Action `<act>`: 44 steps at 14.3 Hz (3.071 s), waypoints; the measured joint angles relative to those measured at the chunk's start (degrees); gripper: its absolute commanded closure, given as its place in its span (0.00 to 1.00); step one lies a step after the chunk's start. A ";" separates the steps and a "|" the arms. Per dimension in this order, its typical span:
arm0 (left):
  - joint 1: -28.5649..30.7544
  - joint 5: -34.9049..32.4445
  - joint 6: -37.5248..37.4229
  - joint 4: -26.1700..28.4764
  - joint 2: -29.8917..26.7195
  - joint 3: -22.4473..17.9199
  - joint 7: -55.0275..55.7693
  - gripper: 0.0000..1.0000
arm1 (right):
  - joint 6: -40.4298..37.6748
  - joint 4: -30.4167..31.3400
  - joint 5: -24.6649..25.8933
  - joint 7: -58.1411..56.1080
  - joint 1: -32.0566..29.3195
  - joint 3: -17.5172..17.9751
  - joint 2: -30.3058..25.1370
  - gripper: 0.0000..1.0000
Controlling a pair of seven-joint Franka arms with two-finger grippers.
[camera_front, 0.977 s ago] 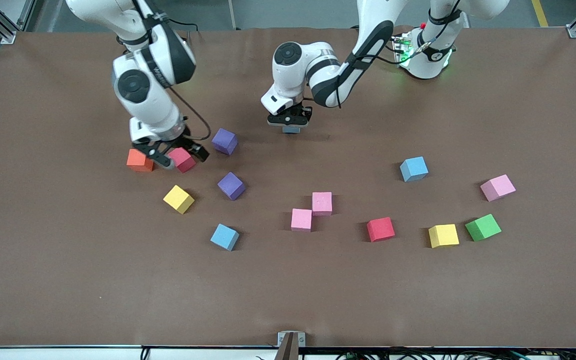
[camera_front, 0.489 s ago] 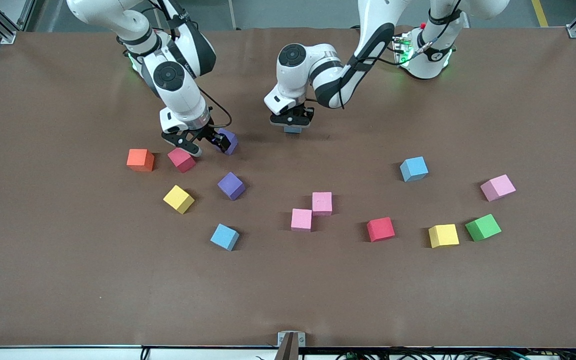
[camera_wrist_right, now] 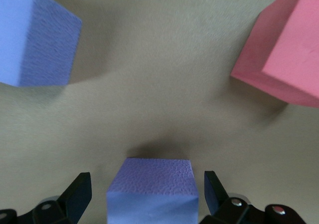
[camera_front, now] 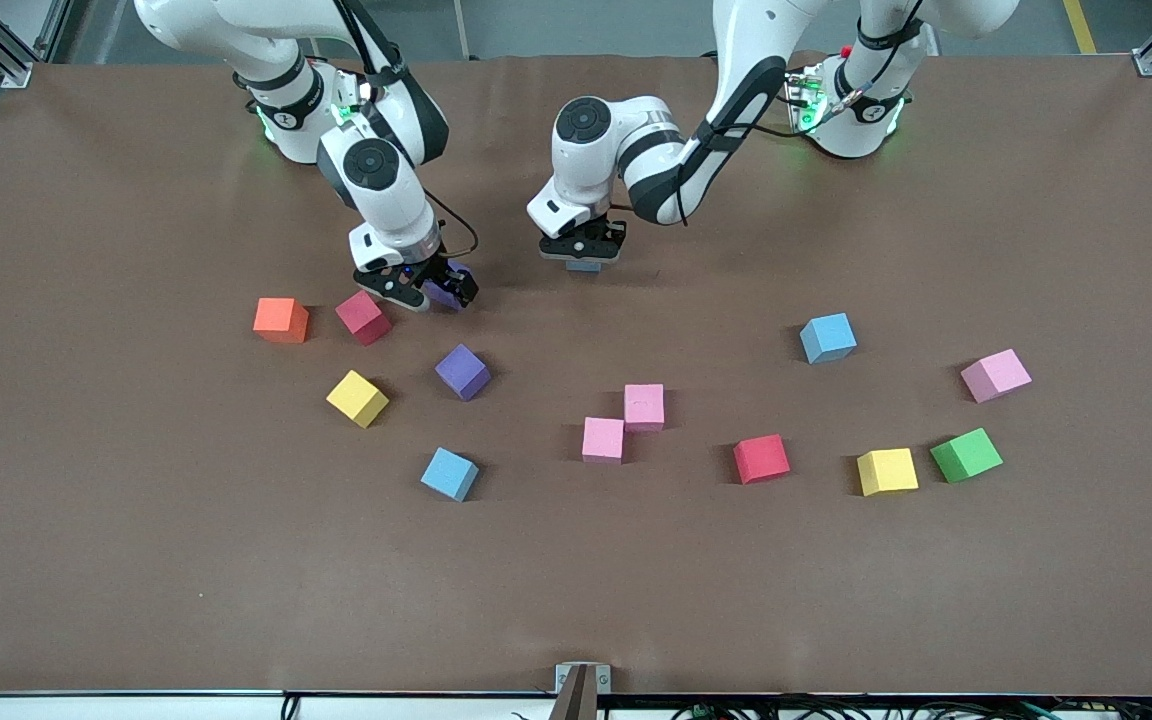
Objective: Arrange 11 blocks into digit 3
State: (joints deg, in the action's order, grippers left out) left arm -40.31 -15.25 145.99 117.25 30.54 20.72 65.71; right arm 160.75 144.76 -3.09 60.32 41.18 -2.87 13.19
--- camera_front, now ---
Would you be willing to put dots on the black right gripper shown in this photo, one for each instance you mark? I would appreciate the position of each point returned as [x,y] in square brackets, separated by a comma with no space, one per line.
[433,270]

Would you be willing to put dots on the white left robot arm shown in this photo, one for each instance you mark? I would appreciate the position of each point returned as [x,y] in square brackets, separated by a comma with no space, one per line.
[736,100]

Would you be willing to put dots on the brown table mat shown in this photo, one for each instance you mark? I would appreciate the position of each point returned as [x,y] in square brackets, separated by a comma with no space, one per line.
[576,580]

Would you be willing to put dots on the pink foam cube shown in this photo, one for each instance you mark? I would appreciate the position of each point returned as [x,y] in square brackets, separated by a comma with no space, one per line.
[996,375]
[603,438]
[644,405]

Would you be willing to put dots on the green foam cube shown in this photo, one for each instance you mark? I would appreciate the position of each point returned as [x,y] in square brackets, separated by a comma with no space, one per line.
[964,455]

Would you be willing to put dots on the blue foam cube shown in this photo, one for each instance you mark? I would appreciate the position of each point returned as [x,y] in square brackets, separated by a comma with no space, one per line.
[448,472]
[826,337]
[584,266]

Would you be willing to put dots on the crimson foam cube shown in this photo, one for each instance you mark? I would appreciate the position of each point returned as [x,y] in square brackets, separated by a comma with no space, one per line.
[361,315]

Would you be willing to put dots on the metal table edge bracket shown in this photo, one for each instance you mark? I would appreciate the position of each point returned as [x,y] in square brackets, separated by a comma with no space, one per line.
[581,690]

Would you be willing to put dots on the yellow foam cube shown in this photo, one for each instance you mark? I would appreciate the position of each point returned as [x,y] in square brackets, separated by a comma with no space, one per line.
[886,470]
[356,397]

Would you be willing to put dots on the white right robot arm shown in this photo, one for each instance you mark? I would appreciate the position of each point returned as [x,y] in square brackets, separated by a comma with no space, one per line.
[391,200]

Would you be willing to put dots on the purple foam cube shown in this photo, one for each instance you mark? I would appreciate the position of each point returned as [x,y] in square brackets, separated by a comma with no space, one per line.
[444,292]
[461,370]

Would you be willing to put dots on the red foam cube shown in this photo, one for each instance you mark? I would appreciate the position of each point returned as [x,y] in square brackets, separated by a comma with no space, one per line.
[761,458]

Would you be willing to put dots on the orange foam cube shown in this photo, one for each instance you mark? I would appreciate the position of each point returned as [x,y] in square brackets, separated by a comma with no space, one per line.
[279,318]

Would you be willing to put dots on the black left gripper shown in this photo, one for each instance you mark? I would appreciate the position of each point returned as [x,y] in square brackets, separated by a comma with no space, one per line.
[597,240]

